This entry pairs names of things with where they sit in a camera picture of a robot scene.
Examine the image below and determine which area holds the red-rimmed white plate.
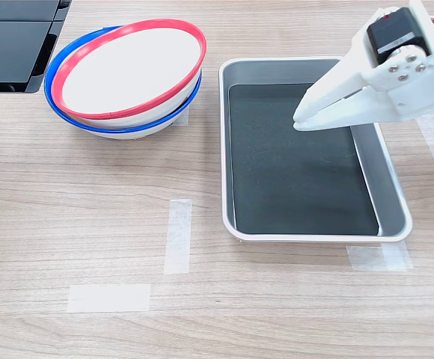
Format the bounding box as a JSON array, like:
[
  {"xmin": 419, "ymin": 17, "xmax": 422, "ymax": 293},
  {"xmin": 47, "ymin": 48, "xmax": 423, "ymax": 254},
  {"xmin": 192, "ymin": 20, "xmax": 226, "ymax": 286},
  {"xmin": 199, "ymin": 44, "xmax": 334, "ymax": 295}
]
[{"xmin": 50, "ymin": 18, "xmax": 207, "ymax": 130}]

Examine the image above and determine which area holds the steel tray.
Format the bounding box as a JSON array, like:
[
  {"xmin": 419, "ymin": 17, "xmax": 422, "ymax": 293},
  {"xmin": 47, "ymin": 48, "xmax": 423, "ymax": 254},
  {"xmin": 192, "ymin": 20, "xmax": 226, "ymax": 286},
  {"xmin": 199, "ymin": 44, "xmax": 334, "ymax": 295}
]
[{"xmin": 218, "ymin": 56, "xmax": 414, "ymax": 245}]

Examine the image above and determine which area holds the black tray mat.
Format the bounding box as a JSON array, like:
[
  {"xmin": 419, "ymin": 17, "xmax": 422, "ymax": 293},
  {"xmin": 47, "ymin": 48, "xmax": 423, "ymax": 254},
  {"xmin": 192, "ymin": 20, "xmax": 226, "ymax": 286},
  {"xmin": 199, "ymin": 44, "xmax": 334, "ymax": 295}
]
[{"xmin": 227, "ymin": 82, "xmax": 380, "ymax": 236}]

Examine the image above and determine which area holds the small translucent tape strip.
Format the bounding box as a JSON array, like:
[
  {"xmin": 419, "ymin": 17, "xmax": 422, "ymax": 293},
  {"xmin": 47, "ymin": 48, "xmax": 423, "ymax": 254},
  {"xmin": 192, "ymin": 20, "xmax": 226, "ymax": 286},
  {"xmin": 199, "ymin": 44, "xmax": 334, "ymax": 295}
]
[{"xmin": 171, "ymin": 105, "xmax": 191, "ymax": 127}]

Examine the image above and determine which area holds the translucent tape strip by tray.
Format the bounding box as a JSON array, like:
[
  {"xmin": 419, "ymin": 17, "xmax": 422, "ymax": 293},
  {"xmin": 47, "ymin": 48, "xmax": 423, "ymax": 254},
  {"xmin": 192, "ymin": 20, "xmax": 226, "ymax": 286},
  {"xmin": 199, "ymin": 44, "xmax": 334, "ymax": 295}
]
[{"xmin": 346, "ymin": 241, "xmax": 414, "ymax": 271}]

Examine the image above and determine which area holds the long translucent tape strip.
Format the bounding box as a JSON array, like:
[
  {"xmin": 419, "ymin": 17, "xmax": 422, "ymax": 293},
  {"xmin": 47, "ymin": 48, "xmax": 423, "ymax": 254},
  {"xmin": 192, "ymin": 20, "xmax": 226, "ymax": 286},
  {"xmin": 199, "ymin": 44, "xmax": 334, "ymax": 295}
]
[{"xmin": 163, "ymin": 198, "xmax": 193, "ymax": 275}]

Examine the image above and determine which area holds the blue-rimmed white plate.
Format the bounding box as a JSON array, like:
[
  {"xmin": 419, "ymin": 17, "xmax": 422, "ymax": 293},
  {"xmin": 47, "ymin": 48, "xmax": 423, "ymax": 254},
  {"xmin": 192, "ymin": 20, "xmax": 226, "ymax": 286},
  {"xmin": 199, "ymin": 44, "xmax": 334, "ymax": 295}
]
[{"xmin": 43, "ymin": 25, "xmax": 203, "ymax": 141}]

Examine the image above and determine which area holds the wide translucent tape strip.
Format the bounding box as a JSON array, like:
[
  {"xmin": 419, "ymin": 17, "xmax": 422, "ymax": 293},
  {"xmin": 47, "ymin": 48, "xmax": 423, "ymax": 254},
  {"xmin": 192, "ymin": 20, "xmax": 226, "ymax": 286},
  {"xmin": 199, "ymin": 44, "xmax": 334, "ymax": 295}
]
[{"xmin": 67, "ymin": 283, "xmax": 152, "ymax": 313}]

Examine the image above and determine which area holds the black glossy device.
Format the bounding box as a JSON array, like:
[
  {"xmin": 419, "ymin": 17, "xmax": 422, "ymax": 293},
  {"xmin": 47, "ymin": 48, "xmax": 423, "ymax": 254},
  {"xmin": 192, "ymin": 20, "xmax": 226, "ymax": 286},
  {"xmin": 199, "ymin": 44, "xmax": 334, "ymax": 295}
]
[{"xmin": 0, "ymin": 0, "xmax": 73, "ymax": 94}]

